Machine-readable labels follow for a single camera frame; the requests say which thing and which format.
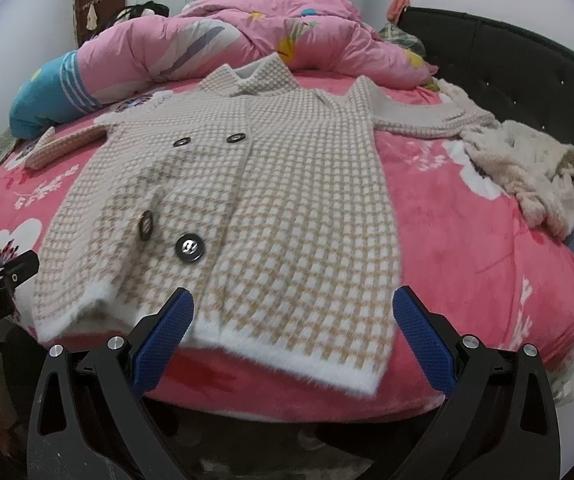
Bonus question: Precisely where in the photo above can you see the beige white houndstooth coat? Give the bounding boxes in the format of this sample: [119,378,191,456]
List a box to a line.
[26,55,493,396]

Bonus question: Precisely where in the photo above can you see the cream fluffy garment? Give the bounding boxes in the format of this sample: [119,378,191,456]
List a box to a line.
[436,77,574,241]

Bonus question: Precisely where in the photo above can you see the black bag behind duvet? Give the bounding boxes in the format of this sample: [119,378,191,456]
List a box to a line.
[112,0,170,23]

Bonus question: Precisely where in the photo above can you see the black tufted headboard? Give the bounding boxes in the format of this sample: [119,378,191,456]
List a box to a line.
[399,8,574,145]

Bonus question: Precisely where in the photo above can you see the pink and blue duvet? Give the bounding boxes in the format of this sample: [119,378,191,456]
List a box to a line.
[8,0,437,140]

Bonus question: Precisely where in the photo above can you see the green patterned pillow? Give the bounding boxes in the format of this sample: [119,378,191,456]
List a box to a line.
[379,23,426,58]

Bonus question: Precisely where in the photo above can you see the orange cloth on headboard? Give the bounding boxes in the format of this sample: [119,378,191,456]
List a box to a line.
[386,0,411,25]

